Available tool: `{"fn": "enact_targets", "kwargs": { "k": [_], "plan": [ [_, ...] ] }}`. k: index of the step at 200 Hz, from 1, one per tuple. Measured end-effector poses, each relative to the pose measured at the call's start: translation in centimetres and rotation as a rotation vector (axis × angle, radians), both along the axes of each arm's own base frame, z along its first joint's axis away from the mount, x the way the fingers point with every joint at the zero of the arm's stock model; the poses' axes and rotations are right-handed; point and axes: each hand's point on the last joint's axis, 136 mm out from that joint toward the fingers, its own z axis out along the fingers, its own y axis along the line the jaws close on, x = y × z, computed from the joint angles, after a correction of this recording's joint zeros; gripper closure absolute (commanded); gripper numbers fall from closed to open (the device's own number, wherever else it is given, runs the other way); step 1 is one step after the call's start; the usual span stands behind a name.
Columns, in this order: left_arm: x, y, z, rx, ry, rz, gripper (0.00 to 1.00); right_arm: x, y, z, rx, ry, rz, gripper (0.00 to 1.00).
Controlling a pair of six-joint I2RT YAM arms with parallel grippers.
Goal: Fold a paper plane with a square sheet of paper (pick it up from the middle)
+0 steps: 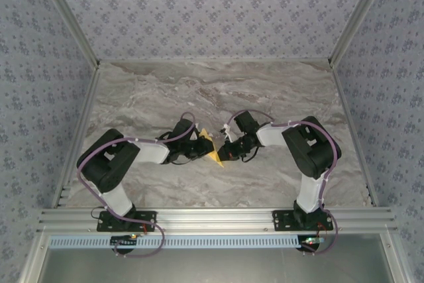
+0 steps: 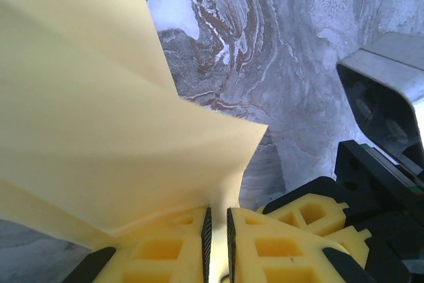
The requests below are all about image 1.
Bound yellow cloth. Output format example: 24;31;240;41
197;127;226;168

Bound small adapter board with LED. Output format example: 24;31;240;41
299;235;324;251
110;233;138;247

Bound grey metal tray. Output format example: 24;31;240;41
19;233;408;283

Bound aluminium mounting rail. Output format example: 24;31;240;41
36;207;398;235

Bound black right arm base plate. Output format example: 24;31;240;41
271;209;334;233

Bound slotted pale cable duct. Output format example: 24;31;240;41
48;237;374;250

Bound aluminium side rail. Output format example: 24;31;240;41
331;64;378;209
49;64;102;209

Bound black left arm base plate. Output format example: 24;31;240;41
95;209;158;233

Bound aluminium frame post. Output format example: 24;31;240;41
32;0;102;68
327;0;398;68

